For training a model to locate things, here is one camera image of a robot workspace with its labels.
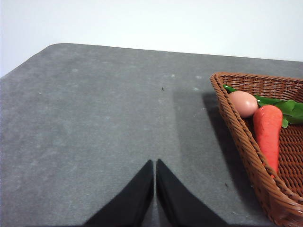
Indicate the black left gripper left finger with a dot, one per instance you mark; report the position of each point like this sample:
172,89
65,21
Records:
127,208

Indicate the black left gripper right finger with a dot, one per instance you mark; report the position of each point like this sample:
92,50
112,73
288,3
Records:
180,208

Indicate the brown wicker basket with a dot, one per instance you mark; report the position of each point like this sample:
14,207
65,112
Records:
291,151

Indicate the pale brown egg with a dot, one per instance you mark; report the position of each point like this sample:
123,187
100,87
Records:
245,104

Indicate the green chili pepper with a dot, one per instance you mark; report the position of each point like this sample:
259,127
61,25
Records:
229,89

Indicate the green leafy vegetable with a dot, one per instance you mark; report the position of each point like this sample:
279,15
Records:
293,111

